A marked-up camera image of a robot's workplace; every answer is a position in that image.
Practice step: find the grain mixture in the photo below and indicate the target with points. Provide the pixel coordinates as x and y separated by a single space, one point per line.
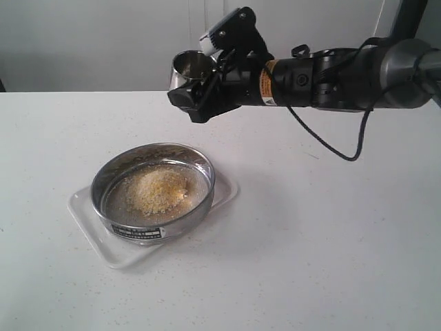
160 191

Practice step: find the white cabinet doors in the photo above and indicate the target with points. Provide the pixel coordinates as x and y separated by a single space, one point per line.
53 46

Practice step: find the round steel mesh sieve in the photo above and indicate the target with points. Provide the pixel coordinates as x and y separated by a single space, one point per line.
108 202

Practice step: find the stainless steel cup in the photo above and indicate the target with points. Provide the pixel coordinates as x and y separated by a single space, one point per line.
190 66

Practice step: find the dark vertical post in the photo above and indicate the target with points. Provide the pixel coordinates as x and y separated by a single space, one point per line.
407 20

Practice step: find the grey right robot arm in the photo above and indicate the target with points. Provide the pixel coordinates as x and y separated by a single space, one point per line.
381 73

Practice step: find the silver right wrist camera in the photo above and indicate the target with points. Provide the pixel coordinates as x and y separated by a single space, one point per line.
221 36

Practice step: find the white rectangular tray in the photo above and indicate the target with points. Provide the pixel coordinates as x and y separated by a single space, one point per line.
119 253

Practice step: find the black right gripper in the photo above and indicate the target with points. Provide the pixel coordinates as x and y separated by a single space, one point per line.
246 75

